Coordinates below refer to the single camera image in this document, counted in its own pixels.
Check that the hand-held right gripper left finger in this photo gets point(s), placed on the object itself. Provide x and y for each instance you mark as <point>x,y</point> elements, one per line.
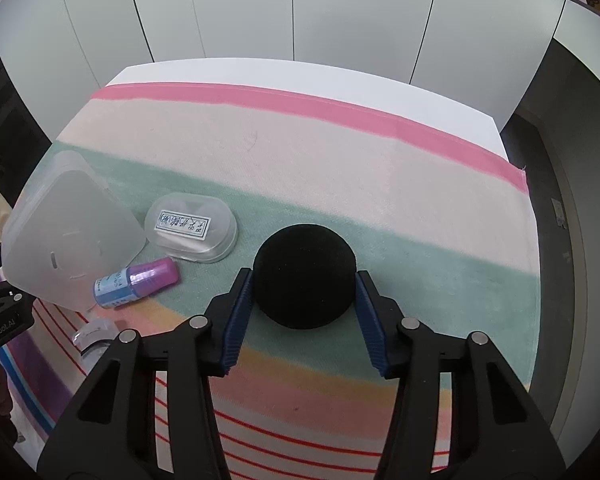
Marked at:
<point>237,320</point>

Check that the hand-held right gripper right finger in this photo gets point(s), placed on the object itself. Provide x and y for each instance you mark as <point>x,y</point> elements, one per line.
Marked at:
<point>367,320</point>

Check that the black round ball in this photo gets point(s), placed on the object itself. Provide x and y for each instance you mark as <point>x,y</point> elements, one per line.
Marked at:
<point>305,270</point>

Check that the blue bottle with purple cap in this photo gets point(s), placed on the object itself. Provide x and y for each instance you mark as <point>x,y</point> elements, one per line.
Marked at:
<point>145,275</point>

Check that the translucent plastic box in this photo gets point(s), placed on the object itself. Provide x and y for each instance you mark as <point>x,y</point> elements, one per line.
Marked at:
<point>70,220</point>

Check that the small clear plastic container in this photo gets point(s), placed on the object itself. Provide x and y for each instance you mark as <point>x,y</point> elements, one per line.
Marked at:
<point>92,340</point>

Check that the clear oval labelled case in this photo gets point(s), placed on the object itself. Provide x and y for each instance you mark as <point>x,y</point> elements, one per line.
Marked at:
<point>195,225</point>

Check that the striped colourful cloth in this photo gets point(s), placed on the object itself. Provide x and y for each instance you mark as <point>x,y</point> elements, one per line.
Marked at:
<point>330,170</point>

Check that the black glass cabinet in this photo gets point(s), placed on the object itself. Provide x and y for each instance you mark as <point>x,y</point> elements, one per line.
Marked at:
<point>5,125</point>

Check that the white table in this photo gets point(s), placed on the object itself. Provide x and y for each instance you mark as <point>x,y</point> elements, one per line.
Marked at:
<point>380,95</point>

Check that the wall outlet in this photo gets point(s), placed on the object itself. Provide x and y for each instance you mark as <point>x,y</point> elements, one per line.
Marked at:
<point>558,212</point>

